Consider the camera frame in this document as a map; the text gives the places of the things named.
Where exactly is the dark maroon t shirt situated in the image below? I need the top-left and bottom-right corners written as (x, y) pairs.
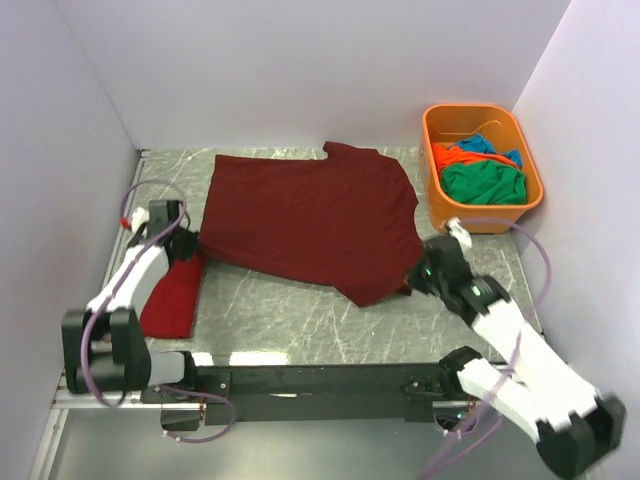
top-left (200, 142), bottom-right (422, 307)

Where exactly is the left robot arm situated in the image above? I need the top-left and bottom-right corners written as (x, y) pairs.
top-left (61, 200), bottom-right (205, 402)

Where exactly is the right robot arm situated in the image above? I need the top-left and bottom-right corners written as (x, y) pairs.
top-left (407, 235), bottom-right (627, 479)

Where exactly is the green t shirt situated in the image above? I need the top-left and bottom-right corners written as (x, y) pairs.
top-left (441, 161), bottom-right (527, 205)

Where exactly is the folded red t shirt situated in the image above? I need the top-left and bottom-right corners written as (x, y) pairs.
top-left (140, 253), bottom-right (206, 340)

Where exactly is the orange plastic basket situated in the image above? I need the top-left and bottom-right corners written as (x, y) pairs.
top-left (420, 104), bottom-right (544, 233)

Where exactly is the orange t shirt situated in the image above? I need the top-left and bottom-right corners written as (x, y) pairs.
top-left (431, 143), bottom-right (518, 174)

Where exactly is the blue t shirt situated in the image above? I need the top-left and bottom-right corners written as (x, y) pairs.
top-left (449, 133), bottom-right (523, 168)

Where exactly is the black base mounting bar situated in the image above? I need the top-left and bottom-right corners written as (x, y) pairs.
top-left (141, 363), bottom-right (471, 426)

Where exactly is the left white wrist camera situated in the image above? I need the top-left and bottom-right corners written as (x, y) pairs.
top-left (120, 207), bottom-right (149, 232)

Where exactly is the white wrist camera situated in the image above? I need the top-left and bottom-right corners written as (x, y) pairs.
top-left (445, 217), bottom-right (473, 249)
top-left (120, 207), bottom-right (149, 232)

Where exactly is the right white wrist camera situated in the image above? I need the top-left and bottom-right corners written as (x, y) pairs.
top-left (445, 217), bottom-right (473, 249)

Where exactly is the aluminium frame rail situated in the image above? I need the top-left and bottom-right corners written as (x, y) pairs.
top-left (49, 379), bottom-right (166, 410)

